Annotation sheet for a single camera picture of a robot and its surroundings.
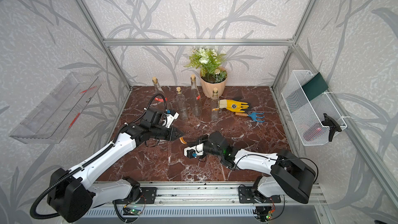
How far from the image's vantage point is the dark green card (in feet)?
2.28

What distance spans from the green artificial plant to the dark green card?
492 mm

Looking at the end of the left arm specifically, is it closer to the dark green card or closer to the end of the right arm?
the end of the right arm

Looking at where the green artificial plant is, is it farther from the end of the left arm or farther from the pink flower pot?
the end of the left arm

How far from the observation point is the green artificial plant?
958 millimetres

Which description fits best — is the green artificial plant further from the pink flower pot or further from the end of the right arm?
the end of the right arm

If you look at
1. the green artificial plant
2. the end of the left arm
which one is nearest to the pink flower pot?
the green artificial plant
